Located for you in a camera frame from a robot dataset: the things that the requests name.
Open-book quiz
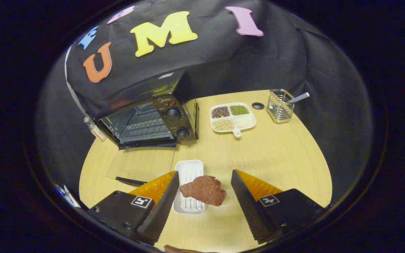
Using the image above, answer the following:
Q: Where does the white divided bean plate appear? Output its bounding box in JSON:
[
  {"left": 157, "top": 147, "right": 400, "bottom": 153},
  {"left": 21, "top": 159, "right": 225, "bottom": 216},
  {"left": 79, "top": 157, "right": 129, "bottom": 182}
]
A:
[{"left": 210, "top": 102, "right": 257, "bottom": 138}]

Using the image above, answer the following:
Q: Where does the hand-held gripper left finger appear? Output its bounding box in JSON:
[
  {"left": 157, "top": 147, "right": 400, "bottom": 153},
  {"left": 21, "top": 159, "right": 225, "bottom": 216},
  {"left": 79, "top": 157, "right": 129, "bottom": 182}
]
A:
[{"left": 86, "top": 171, "right": 180, "bottom": 246}]

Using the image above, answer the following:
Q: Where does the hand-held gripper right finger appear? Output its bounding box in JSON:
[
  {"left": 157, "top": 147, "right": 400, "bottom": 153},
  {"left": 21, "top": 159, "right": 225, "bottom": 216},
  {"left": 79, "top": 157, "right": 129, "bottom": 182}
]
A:
[{"left": 231, "top": 169, "right": 326, "bottom": 245}]

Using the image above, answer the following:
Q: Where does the small clear bottle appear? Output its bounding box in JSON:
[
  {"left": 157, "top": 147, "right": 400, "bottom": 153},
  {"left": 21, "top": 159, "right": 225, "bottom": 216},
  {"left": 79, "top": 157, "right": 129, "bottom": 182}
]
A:
[{"left": 84, "top": 116, "right": 107, "bottom": 142}]

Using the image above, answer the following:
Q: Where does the white rectangular tray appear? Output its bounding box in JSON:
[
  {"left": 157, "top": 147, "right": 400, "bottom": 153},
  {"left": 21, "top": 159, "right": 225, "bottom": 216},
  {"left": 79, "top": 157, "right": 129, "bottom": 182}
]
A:
[{"left": 173, "top": 160, "right": 205, "bottom": 215}]

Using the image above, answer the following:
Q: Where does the striped handle utensil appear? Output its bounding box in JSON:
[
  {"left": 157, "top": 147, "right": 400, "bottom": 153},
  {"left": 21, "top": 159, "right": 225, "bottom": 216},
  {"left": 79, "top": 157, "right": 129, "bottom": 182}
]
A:
[{"left": 287, "top": 92, "right": 310, "bottom": 104}]

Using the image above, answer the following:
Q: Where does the brown steak piece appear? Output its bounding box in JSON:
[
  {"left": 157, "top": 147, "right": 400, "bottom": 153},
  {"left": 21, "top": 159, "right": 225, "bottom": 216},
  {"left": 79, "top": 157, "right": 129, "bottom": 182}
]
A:
[{"left": 180, "top": 175, "right": 227, "bottom": 207}]

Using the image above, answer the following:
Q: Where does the metal wire utensil holder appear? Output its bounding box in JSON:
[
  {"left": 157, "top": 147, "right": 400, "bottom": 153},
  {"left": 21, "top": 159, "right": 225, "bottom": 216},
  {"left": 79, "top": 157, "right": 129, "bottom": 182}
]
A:
[{"left": 266, "top": 89, "right": 296, "bottom": 123}]

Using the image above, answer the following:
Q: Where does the black toaster oven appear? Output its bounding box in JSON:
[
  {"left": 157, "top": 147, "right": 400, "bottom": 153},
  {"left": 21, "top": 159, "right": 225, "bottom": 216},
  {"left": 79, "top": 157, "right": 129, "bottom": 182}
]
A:
[{"left": 85, "top": 70, "right": 200, "bottom": 187}]

